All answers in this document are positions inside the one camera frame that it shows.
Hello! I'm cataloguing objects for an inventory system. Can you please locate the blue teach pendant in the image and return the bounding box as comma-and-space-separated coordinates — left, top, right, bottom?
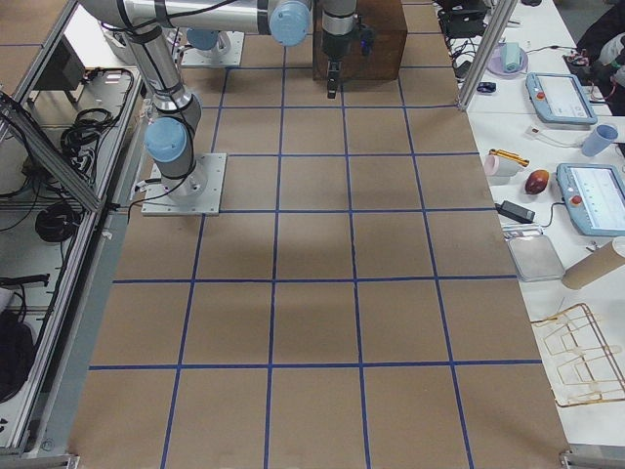
556, 163, 624, 237
525, 72, 598, 126

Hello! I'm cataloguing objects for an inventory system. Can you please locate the grey metal tray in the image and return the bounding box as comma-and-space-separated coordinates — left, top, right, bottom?
507, 234, 564, 282

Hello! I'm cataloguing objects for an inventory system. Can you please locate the gold metal tool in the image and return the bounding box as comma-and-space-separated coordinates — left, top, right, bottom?
489, 149, 529, 167

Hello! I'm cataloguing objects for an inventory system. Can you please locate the dark wooden drawer box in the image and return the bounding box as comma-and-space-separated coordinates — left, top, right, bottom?
340, 0, 407, 82

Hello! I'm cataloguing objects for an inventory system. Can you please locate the red mango fruit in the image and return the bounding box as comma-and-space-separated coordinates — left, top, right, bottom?
524, 169, 550, 195

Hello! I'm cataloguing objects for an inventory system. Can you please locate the far blue teach pendant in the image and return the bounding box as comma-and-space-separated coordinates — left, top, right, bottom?
525, 72, 598, 126

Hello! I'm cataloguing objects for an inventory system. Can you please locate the cardboard tube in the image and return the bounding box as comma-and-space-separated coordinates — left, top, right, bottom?
562, 236, 624, 289

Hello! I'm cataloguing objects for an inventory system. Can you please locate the aluminium frame post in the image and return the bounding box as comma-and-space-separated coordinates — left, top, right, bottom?
457, 0, 517, 111

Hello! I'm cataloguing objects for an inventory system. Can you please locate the gold wire rack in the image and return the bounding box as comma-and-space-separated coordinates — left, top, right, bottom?
531, 303, 624, 408

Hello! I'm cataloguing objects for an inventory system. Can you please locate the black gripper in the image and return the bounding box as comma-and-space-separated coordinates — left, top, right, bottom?
321, 11, 353, 100

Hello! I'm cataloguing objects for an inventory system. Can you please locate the purple plate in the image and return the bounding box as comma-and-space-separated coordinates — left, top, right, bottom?
487, 45, 528, 77

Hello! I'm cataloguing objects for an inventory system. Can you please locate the light blue plastic cup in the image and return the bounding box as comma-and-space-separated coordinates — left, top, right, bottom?
581, 124, 618, 157

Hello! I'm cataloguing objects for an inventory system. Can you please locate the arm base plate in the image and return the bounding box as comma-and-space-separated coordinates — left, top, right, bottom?
180, 31, 245, 68
141, 153, 228, 216

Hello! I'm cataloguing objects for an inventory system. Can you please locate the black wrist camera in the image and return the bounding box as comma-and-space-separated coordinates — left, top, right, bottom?
357, 15, 376, 57

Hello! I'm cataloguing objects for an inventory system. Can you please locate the near blue teach pendant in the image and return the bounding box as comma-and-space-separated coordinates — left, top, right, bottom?
556, 163, 624, 237

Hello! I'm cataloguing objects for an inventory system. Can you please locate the teal box on plate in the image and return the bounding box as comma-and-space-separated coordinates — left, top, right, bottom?
500, 42, 521, 73

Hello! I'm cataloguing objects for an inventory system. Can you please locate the black power adapter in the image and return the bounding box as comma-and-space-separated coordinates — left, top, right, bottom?
495, 200, 535, 224

